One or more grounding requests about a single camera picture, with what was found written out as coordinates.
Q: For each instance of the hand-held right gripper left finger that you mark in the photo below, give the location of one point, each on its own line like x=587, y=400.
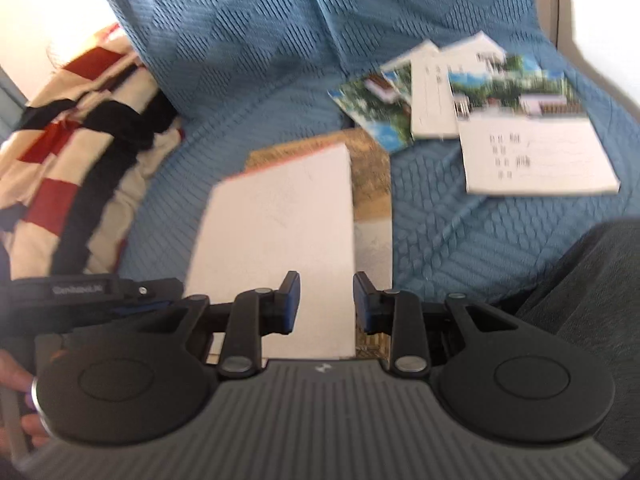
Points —
x=294, y=305

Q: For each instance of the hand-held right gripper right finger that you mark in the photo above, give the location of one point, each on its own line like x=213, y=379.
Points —
x=361, y=305

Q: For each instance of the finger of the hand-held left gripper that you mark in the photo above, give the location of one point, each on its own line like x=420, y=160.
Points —
x=145, y=290

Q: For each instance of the orange and white book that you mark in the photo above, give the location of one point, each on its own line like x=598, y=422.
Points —
x=280, y=230

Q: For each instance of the tan painting cover book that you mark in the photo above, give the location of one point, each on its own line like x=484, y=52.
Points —
x=372, y=185

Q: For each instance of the photo cover booklet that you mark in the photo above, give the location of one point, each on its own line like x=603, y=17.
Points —
x=535, y=155
x=380, y=115
x=475, y=50
x=432, y=105

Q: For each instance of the person's left hand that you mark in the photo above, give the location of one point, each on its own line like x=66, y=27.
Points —
x=12, y=375

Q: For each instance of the red black cream striped blanket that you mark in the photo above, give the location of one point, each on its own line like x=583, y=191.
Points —
x=65, y=160

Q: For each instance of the blue textured sofa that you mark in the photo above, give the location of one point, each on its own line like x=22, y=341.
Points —
x=240, y=50

